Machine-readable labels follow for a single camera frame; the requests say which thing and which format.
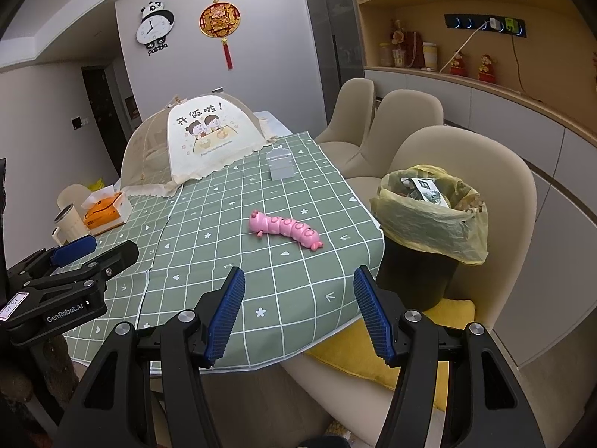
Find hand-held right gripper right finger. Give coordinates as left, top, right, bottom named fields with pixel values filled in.
left=353, top=266, right=544, bottom=448

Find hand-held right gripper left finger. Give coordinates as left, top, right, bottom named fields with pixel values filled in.
left=56, top=266, right=246, bottom=448

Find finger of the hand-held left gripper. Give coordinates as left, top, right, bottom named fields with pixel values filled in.
left=21, top=239, right=140, bottom=292
left=7, top=236, right=98, bottom=285

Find black trash bin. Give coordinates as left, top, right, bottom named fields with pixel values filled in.
left=375, top=231, right=460, bottom=311

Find yellow bin liner bag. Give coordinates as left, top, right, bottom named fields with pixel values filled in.
left=369, top=164, right=489, bottom=264

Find white milk packet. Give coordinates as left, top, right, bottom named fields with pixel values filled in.
left=413, top=177, right=451, bottom=206

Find person's left forearm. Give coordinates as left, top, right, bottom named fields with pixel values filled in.
left=0, top=336, right=78, bottom=439

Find orange tissue box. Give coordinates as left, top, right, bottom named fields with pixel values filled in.
left=83, top=191, right=131, bottom=230

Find yellow seat cushion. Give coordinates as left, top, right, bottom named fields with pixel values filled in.
left=303, top=299, right=476, bottom=411

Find beige chair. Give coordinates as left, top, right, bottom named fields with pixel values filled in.
left=280, top=125, right=537, bottom=448
left=57, top=183, right=91, bottom=213
left=315, top=78, right=376, bottom=147
left=343, top=88, right=445, bottom=180

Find green checked tablecloth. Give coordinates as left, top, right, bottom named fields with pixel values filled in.
left=60, top=131, right=385, bottom=369

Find pink caterpillar toy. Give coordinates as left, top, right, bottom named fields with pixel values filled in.
left=249, top=210, right=324, bottom=252

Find mesh food cover cartoon print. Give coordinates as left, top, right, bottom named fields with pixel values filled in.
left=120, top=94, right=278, bottom=199

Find white toothpick box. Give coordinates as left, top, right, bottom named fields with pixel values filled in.
left=266, top=147, right=296, bottom=182

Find beige dining chairs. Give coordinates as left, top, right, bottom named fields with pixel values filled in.
left=364, top=68, right=597, bottom=369

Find dark red gift bag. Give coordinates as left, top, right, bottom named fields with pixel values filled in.
left=402, top=30, right=424, bottom=67

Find cream mug with handle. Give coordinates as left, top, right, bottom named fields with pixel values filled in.
left=51, top=203, right=89, bottom=246

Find panda wall clock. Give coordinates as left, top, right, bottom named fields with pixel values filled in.
left=136, top=1, right=174, bottom=57

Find red round wall ornament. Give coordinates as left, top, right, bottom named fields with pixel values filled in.
left=199, top=0, right=243, bottom=71

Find black wall power strip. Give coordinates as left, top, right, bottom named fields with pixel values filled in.
left=444, top=13, right=528, bottom=39

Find wooden wall shelf unit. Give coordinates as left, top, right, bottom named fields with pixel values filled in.
left=347, top=0, right=597, bottom=117

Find white charger with cable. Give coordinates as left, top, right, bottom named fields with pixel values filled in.
left=422, top=16, right=502, bottom=73

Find green plug with black cable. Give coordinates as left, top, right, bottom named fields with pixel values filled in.
left=503, top=18, right=525, bottom=94

